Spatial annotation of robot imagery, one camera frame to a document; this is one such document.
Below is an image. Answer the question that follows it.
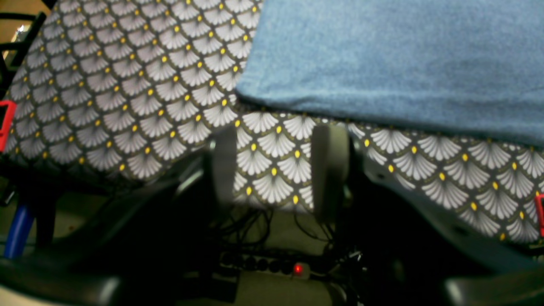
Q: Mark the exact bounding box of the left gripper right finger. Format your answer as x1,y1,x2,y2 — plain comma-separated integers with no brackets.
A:
311,125,543,306

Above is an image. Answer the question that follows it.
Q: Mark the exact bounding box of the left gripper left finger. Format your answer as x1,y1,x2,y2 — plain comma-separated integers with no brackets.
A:
1,127,237,306

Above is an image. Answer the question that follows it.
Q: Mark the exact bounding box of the blue T-shirt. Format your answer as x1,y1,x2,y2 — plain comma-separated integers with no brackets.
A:
235,0,544,147

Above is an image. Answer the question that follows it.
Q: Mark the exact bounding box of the black power strip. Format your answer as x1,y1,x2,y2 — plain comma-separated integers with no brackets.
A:
219,251,312,280

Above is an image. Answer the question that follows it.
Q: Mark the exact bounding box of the red table clamp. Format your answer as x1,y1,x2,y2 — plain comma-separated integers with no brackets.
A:
0,100,17,153
534,194,544,238

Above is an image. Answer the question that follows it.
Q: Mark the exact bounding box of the fan-patterned table cloth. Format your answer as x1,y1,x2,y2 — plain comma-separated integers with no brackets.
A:
6,0,543,246

